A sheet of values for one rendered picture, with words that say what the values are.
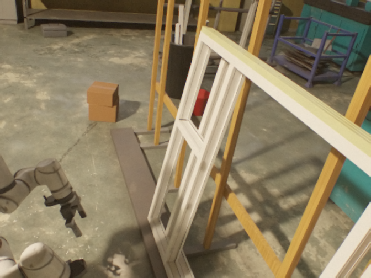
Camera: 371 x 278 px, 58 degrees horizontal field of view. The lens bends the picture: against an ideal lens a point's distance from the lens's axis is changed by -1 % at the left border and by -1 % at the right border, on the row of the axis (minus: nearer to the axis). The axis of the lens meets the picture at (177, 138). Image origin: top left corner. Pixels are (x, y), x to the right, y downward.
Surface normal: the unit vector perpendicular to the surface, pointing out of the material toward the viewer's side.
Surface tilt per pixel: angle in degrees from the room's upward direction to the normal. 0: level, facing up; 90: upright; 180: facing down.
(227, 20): 90
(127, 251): 0
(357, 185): 90
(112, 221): 0
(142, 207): 0
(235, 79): 90
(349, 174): 90
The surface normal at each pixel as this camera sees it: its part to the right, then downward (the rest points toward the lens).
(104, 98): -0.07, 0.51
